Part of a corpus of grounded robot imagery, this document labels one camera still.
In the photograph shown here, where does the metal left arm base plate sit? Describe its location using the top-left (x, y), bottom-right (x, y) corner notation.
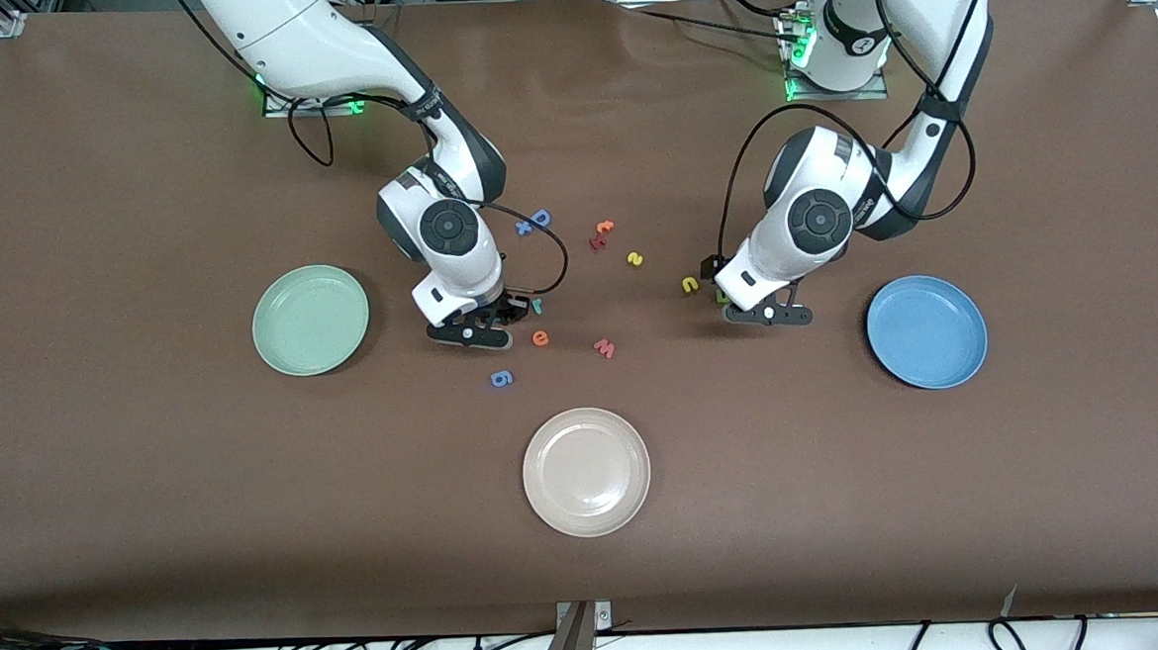
top-left (776, 0), bottom-right (890, 105)

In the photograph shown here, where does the light green plate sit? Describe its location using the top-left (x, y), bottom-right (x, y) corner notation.
top-left (249, 262), bottom-right (374, 381)

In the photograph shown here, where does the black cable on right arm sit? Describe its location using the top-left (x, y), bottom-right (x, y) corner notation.
top-left (287, 83), bottom-right (571, 309)

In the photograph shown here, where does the metal corner bracket with screw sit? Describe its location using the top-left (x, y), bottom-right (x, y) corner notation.
top-left (557, 599), bottom-right (614, 632)

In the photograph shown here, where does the beige plate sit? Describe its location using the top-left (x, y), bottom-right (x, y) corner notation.
top-left (518, 404), bottom-right (655, 542)

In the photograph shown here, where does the blue plate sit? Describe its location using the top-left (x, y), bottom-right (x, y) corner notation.
top-left (863, 271), bottom-right (992, 394)

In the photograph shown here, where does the brown table cover sheet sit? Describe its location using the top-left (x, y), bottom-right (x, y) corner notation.
top-left (0, 0), bottom-right (1158, 650)

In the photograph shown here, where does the black table cable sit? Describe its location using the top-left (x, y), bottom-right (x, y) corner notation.
top-left (633, 0), bottom-right (791, 47)
top-left (716, 0), bottom-right (807, 22)

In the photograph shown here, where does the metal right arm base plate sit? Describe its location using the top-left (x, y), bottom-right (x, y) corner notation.
top-left (261, 78), bottom-right (371, 120)

